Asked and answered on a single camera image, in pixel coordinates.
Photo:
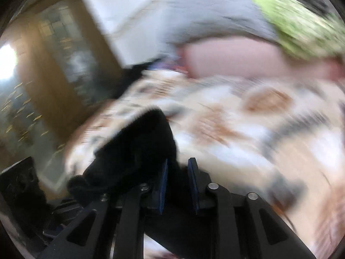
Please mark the black pants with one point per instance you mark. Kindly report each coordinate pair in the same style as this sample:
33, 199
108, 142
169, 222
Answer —
140, 145

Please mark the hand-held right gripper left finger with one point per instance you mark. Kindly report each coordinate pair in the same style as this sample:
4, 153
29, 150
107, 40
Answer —
163, 186

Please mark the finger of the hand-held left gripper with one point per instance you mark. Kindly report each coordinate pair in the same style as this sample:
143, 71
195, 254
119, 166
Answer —
64, 210

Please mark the leaf print plush blanket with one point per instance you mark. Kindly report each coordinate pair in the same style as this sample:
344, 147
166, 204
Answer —
242, 140

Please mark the wooden door with glass panel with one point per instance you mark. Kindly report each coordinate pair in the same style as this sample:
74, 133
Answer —
62, 59

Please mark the green patterned folded quilt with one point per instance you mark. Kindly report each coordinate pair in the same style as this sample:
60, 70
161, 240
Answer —
296, 29

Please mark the colourful printed packet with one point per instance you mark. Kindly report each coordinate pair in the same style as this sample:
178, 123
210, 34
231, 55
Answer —
169, 64

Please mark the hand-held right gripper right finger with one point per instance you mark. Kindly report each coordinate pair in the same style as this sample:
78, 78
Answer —
193, 186

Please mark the black cloth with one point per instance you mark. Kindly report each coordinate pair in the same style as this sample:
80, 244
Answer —
134, 81

